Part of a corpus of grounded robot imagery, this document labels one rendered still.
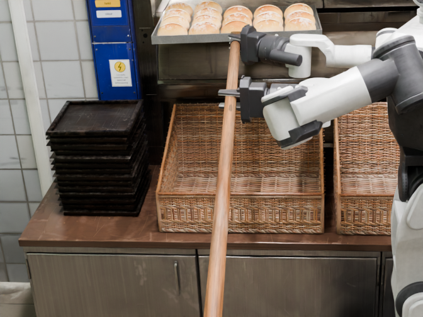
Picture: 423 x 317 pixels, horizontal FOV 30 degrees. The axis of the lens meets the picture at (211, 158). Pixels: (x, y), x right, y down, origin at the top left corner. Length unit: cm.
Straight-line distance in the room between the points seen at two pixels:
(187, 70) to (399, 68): 131
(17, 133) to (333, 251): 134
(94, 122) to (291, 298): 90
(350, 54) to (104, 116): 93
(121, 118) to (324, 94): 117
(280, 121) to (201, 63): 117
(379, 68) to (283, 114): 23
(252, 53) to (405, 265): 78
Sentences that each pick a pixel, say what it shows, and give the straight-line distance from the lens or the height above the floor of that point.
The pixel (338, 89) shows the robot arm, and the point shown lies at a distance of 174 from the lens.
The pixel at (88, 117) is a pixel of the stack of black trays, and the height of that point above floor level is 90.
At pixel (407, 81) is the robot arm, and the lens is 174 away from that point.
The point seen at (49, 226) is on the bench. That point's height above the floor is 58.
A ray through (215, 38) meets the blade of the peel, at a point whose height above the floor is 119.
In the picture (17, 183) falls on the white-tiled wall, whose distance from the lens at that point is 332.
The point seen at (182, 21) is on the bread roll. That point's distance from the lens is 267.
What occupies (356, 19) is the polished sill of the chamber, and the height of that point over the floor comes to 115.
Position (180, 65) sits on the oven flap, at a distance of 292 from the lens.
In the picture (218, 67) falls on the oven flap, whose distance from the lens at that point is 290.
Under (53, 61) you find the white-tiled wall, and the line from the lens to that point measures 304.
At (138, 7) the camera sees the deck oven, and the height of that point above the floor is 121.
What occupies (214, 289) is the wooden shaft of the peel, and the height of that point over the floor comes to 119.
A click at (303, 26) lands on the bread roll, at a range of 257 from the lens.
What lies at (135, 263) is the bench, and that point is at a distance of 270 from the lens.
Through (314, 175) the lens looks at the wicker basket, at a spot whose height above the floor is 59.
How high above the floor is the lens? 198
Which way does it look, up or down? 27 degrees down
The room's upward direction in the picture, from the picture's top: 4 degrees counter-clockwise
